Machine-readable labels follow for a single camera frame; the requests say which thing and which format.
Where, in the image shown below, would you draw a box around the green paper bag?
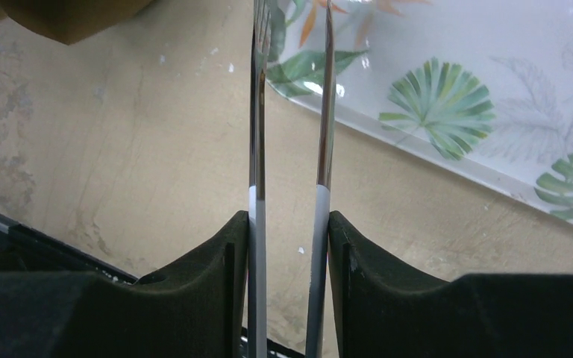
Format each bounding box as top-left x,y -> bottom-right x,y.
0,0 -> 152,45

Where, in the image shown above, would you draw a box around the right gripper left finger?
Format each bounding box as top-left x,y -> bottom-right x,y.
0,211 -> 248,357

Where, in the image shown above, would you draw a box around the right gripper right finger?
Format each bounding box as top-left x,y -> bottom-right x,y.
328,211 -> 573,357

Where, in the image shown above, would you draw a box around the leaf pattern tray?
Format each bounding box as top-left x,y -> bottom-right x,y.
267,1 -> 573,224

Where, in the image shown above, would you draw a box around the metal tongs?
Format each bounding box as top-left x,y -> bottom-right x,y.
248,1 -> 336,357

